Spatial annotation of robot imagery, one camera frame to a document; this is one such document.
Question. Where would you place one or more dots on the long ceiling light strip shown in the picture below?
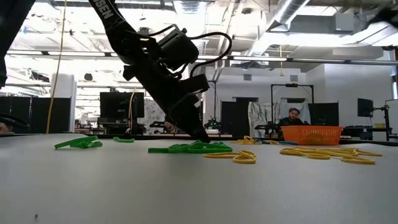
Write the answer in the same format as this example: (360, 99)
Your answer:
(248, 58)

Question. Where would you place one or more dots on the white panel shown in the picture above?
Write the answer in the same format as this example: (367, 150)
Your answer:
(393, 112)

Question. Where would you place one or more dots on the blue rubber band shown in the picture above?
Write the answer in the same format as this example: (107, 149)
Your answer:
(287, 143)

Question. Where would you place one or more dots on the cluttered background desk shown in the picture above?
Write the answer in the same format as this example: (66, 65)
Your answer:
(93, 127)

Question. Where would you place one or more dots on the person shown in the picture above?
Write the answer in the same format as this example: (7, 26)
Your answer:
(4, 127)
(292, 118)
(170, 127)

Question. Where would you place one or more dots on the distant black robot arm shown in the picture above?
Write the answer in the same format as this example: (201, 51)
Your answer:
(213, 123)
(157, 124)
(267, 127)

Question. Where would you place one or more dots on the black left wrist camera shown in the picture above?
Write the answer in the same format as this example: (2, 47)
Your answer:
(178, 49)

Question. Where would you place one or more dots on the black computer monitor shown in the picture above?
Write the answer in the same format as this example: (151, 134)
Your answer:
(118, 107)

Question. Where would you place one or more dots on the small monitor on arm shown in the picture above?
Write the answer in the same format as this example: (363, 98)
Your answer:
(364, 107)

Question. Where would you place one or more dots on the dark background desk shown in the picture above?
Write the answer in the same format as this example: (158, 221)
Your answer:
(357, 132)

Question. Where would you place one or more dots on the orange plastic basket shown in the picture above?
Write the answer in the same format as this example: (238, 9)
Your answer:
(311, 135)

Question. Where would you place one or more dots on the black partition panel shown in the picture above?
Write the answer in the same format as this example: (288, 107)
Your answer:
(56, 115)
(236, 118)
(326, 113)
(15, 104)

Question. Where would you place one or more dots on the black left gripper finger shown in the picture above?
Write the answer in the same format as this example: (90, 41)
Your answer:
(189, 118)

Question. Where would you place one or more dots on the black metal station frame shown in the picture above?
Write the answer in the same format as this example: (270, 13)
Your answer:
(292, 85)
(213, 81)

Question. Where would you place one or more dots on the patterned white cloth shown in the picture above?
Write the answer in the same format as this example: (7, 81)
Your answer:
(258, 116)
(149, 119)

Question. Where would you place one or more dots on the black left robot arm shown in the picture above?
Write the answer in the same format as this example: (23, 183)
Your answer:
(109, 18)

